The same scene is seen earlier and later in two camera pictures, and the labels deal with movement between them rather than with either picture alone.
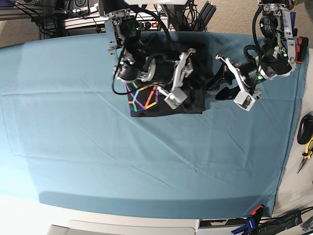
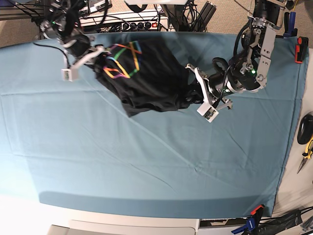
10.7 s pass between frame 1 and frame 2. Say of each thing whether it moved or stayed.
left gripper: moved
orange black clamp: stayed
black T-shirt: moved
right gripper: moved
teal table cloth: stayed
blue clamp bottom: stayed
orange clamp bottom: stayed
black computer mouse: stayed
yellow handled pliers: stayed
